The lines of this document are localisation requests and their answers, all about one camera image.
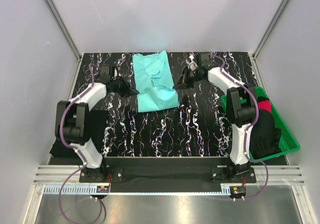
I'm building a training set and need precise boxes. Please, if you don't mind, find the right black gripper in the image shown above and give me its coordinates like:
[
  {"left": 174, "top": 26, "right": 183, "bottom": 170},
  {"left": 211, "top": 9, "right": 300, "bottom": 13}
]
[{"left": 173, "top": 66, "right": 204, "bottom": 90}]

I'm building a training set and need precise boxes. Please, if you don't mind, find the turquoise t shirt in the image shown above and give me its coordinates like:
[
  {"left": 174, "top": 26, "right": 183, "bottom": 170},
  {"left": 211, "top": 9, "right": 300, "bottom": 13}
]
[{"left": 132, "top": 50, "right": 179, "bottom": 113}]

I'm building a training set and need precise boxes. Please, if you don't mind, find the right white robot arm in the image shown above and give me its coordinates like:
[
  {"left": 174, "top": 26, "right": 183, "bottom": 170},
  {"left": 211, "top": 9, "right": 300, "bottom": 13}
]
[{"left": 173, "top": 66, "right": 259, "bottom": 183}]

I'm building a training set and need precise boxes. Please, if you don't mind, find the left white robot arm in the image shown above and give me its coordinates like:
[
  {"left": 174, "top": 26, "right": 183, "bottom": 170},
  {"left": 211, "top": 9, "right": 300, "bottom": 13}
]
[{"left": 55, "top": 76, "right": 139, "bottom": 182}]

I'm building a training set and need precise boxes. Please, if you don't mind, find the folded black t shirt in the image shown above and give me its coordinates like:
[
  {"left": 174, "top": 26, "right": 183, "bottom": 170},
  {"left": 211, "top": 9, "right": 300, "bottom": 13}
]
[{"left": 49, "top": 110, "right": 109, "bottom": 158}]

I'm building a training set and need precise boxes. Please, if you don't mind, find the red t shirt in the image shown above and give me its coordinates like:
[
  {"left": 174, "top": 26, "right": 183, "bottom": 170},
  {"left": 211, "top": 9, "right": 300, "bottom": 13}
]
[{"left": 258, "top": 98, "right": 272, "bottom": 113}]

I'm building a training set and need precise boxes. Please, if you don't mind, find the black t shirt in bin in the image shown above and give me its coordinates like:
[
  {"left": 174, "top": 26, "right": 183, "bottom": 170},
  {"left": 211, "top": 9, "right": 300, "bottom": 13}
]
[{"left": 249, "top": 96, "right": 282, "bottom": 160}]

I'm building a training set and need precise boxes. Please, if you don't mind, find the green plastic bin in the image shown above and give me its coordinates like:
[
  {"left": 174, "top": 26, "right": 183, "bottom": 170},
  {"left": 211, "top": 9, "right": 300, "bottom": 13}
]
[{"left": 221, "top": 86, "right": 300, "bottom": 162}]

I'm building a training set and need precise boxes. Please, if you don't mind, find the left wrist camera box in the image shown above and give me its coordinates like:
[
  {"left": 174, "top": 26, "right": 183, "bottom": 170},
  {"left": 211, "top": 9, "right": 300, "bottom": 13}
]
[{"left": 96, "top": 64, "right": 120, "bottom": 84}]

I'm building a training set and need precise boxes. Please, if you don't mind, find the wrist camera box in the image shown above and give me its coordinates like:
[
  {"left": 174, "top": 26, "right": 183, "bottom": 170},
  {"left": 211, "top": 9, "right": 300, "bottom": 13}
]
[
  {"left": 96, "top": 64, "right": 120, "bottom": 84},
  {"left": 187, "top": 52, "right": 217, "bottom": 71}
]

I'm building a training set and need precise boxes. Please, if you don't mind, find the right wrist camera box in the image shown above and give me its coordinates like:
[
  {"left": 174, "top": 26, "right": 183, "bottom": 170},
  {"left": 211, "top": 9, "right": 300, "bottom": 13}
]
[{"left": 187, "top": 52, "right": 217, "bottom": 71}]

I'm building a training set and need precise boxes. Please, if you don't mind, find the left aluminium corner post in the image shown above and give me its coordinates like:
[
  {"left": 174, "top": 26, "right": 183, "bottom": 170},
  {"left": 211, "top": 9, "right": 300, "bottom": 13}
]
[{"left": 44, "top": 0, "right": 82, "bottom": 61}]

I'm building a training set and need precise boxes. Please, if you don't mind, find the aluminium corner post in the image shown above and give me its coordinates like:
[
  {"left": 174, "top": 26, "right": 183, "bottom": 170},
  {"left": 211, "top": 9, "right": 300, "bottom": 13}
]
[
  {"left": 44, "top": 0, "right": 82, "bottom": 61},
  {"left": 252, "top": 0, "right": 291, "bottom": 60}
]

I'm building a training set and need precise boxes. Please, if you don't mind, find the aluminium frame rail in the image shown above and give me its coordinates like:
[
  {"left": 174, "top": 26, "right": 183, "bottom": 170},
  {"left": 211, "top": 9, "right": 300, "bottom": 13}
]
[{"left": 33, "top": 165, "right": 305, "bottom": 196}]

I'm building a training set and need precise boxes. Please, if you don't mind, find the right aluminium corner post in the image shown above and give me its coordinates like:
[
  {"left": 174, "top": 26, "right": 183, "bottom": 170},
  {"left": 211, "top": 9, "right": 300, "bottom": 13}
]
[{"left": 252, "top": 0, "right": 291, "bottom": 60}]

